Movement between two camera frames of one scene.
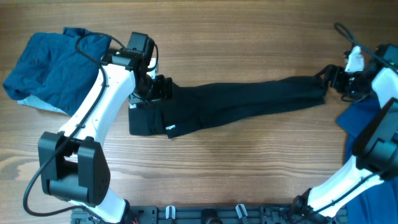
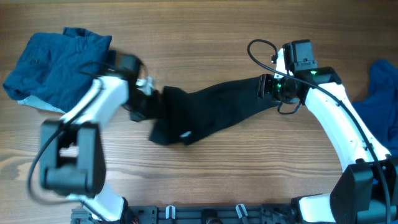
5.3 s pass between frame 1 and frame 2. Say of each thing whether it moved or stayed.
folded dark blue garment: stayed
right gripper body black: moved
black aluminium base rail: stayed
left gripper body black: moved
